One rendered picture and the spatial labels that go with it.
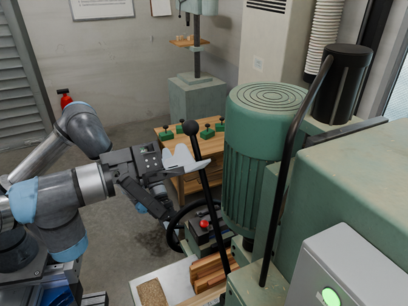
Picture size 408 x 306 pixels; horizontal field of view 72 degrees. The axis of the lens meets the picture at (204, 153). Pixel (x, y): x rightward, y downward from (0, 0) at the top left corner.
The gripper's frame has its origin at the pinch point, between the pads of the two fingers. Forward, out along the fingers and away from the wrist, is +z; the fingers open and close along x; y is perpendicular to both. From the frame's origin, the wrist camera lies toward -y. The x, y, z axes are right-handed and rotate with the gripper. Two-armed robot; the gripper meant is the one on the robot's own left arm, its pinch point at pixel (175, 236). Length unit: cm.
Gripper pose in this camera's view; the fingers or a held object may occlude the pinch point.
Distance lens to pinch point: 129.4
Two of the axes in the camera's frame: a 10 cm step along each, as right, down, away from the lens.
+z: 3.8, 8.5, -3.6
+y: -2.3, 4.7, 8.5
